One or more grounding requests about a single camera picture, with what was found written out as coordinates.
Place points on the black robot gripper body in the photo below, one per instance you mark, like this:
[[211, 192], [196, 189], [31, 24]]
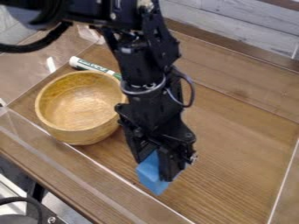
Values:
[[154, 113]]

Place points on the black metal table frame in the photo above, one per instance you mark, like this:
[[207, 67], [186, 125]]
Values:
[[21, 198]]

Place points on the blue rectangular block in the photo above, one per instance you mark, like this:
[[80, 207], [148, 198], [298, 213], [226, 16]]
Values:
[[147, 173]]

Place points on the white green marker pen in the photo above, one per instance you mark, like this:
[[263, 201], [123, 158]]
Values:
[[84, 65]]

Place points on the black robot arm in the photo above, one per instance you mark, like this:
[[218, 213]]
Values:
[[146, 50]]

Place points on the brown wooden bowl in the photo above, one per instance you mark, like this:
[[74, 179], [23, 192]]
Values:
[[75, 107]]

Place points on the clear acrylic corner bracket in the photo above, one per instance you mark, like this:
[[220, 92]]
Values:
[[90, 35]]

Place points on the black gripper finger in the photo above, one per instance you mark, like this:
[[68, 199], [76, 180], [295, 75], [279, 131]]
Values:
[[142, 146], [171, 162]]

